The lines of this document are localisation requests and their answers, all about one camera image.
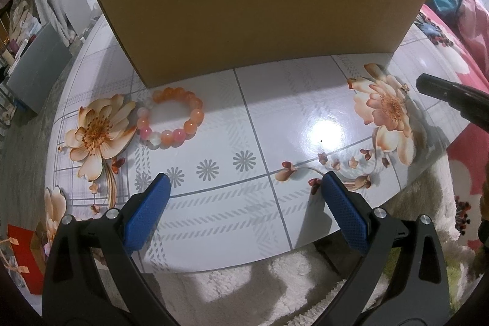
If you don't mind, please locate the orange bead bracelet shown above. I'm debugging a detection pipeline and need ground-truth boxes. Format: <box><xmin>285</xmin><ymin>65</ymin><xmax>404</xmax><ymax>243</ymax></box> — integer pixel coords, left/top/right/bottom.
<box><xmin>138</xmin><ymin>87</ymin><xmax>205</xmax><ymax>150</ymax></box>

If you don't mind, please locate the brown cardboard box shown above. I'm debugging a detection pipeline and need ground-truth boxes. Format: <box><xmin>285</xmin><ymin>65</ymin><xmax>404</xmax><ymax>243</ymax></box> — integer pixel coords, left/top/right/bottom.
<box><xmin>88</xmin><ymin>0</ymin><xmax>432</xmax><ymax>89</ymax></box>

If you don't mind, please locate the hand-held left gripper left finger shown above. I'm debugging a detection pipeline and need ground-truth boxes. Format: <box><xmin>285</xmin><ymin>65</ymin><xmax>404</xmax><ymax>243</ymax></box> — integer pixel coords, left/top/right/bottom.
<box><xmin>41</xmin><ymin>172</ymin><xmax>177</xmax><ymax>326</ymax></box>

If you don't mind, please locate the white fluffy garment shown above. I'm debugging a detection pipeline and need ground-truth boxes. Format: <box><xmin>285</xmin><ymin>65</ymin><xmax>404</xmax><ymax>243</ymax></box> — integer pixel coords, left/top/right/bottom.
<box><xmin>141</xmin><ymin>158</ymin><xmax>478</xmax><ymax>326</ymax></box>

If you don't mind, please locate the red gift bag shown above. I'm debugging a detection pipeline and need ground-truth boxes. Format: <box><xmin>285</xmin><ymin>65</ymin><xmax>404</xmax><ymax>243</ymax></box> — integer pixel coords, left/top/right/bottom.
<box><xmin>0</xmin><ymin>224</ymin><xmax>48</xmax><ymax>296</ymax></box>

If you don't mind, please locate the grey storage box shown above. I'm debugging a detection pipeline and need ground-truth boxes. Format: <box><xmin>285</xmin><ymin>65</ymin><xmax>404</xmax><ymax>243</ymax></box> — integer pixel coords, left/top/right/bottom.
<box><xmin>7</xmin><ymin>21</ymin><xmax>73</xmax><ymax>116</ymax></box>

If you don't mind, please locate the cluttered storage shelf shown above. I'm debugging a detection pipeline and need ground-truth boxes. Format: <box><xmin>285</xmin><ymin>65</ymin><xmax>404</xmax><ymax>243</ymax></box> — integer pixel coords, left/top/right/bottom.
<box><xmin>0</xmin><ymin>0</ymin><xmax>42</xmax><ymax>82</ymax></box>

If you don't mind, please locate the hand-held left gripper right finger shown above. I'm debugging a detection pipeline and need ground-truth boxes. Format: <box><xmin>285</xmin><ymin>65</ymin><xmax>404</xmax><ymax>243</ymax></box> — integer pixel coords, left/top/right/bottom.
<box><xmin>322</xmin><ymin>171</ymin><xmax>449</xmax><ymax>326</ymax></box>

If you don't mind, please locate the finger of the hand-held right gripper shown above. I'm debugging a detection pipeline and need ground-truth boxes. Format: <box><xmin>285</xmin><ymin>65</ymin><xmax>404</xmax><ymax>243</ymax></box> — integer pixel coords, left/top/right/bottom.
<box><xmin>416</xmin><ymin>73</ymin><xmax>489</xmax><ymax>130</ymax></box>

